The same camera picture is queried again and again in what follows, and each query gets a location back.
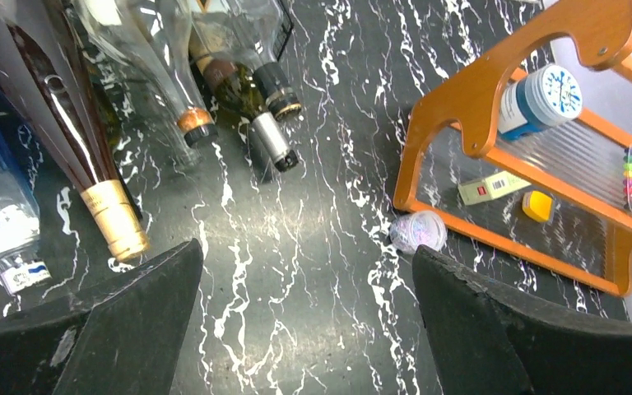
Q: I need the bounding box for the dark red wine bottle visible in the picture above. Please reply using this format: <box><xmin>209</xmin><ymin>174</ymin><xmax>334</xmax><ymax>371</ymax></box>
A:
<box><xmin>0</xmin><ymin>1</ymin><xmax>149</xmax><ymax>262</ymax></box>

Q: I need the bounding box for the small clear glitter cup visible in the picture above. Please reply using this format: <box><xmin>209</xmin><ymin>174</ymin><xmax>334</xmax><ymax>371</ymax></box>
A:
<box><xmin>388</xmin><ymin>211</ymin><xmax>448</xmax><ymax>254</ymax></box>

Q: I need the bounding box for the blue white lidded jar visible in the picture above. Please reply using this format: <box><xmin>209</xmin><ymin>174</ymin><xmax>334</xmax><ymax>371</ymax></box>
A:
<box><xmin>497</xmin><ymin>63</ymin><xmax>583</xmax><ymax>141</ymax></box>

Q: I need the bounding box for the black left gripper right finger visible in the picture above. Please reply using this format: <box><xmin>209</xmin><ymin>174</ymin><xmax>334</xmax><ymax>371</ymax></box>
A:
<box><xmin>412</xmin><ymin>246</ymin><xmax>632</xmax><ymax>394</ymax></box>

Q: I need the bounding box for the small white green box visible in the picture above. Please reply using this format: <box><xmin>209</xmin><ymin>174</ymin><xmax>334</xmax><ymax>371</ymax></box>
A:
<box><xmin>458</xmin><ymin>170</ymin><xmax>531</xmax><ymax>206</ymax></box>

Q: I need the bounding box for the clear bottle black gold cap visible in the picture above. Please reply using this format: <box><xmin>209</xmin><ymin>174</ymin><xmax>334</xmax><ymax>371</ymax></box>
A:
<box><xmin>189</xmin><ymin>1</ymin><xmax>302</xmax><ymax>121</ymax></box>

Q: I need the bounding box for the black wire wine rack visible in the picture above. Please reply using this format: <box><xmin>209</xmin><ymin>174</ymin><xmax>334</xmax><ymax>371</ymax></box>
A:
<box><xmin>273</xmin><ymin>0</ymin><xmax>294</xmax><ymax>60</ymax></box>

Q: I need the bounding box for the clear bottle copper neck band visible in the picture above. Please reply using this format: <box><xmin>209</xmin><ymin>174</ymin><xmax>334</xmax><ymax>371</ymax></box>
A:
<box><xmin>72</xmin><ymin>0</ymin><xmax>218</xmax><ymax>148</ymax></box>

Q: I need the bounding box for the yellow small block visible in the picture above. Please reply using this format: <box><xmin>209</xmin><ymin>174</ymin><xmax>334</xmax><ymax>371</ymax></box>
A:
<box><xmin>522</xmin><ymin>190</ymin><xmax>554</xmax><ymax>223</ymax></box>

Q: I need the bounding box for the green bottle silver cap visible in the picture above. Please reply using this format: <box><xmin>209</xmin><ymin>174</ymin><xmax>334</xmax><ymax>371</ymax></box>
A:
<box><xmin>188</xmin><ymin>30</ymin><xmax>299</xmax><ymax>173</ymax></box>

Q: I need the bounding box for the orange wooden shelf rack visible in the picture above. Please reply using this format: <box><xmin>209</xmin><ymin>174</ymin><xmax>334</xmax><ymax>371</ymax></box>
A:
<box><xmin>393</xmin><ymin>1</ymin><xmax>632</xmax><ymax>297</ymax></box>

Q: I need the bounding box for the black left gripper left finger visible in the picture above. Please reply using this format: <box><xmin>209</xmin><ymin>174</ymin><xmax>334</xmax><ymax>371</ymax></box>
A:
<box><xmin>0</xmin><ymin>239</ymin><xmax>203</xmax><ymax>394</ymax></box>

